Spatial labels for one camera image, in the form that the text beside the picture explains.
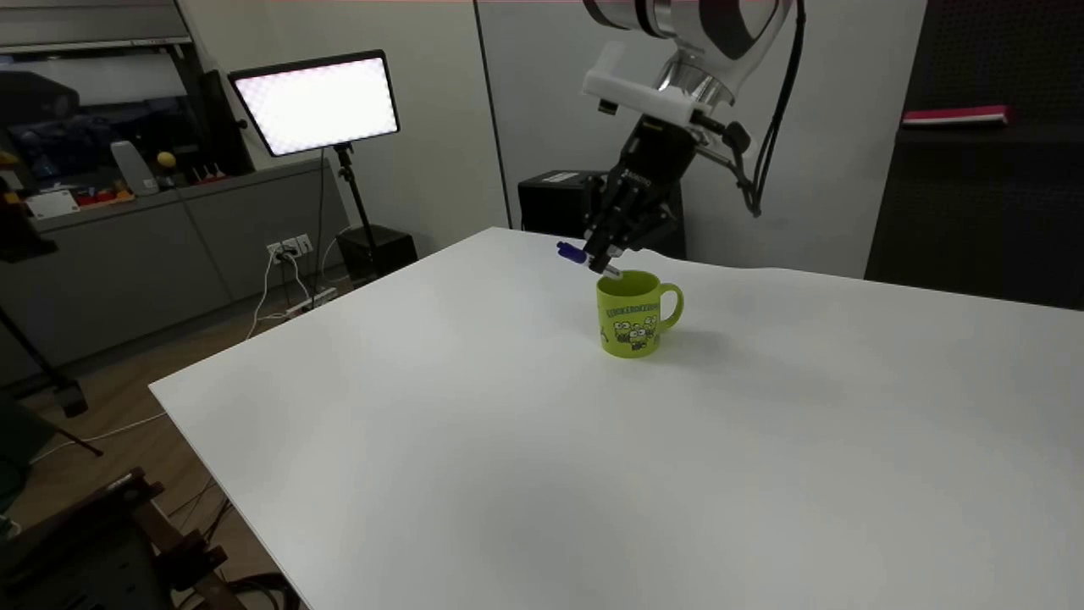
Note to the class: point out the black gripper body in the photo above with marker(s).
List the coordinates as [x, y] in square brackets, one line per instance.
[656, 165]

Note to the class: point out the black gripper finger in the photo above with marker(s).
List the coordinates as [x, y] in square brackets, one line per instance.
[598, 238]
[624, 232]

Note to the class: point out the blue capped white marker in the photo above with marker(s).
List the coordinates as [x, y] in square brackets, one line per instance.
[568, 251]

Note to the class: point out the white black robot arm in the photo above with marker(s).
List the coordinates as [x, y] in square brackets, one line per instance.
[723, 17]

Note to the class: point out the black computer box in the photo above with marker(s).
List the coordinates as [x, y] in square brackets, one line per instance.
[555, 204]

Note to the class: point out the green cartoon print mug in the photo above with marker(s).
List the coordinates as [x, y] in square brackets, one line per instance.
[629, 325]

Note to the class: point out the black stand base box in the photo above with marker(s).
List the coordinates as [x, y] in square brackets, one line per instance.
[376, 251]

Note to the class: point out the black light stand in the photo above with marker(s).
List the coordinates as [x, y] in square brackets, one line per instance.
[353, 191]

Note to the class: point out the pink flat book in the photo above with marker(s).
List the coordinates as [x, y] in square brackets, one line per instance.
[954, 118]

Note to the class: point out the white led light panel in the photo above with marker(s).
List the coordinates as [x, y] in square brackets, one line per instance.
[316, 103]

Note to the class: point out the dark tall cabinet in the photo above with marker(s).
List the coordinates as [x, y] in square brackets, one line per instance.
[985, 216]

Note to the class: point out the small yellow ball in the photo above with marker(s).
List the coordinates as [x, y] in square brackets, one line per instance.
[169, 162]

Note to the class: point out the grey low cabinet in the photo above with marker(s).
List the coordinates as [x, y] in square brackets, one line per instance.
[136, 266]

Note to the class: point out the black tripod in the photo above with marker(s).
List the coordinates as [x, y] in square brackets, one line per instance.
[26, 241]

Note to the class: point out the dark equipment pile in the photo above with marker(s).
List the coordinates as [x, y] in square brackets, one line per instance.
[78, 553]

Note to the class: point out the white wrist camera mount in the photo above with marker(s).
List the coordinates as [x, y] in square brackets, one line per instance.
[648, 82]

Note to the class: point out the white wall power outlet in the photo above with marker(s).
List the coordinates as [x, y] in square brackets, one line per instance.
[289, 244]

